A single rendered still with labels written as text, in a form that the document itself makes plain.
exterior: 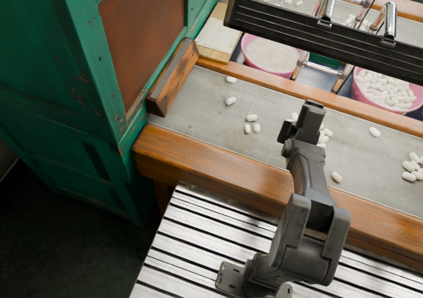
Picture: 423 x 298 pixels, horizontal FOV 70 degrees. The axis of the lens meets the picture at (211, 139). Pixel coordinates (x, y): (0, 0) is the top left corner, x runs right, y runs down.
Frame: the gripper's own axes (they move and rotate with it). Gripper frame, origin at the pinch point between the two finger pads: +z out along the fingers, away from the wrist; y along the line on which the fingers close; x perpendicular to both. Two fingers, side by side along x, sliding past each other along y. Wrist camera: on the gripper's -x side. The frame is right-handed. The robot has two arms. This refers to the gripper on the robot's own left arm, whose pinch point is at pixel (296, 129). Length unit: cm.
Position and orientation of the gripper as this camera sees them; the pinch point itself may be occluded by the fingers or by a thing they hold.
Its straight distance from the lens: 94.5
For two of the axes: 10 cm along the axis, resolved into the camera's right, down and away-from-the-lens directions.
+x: -2.8, 9.1, 3.1
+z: 2.1, -2.6, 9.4
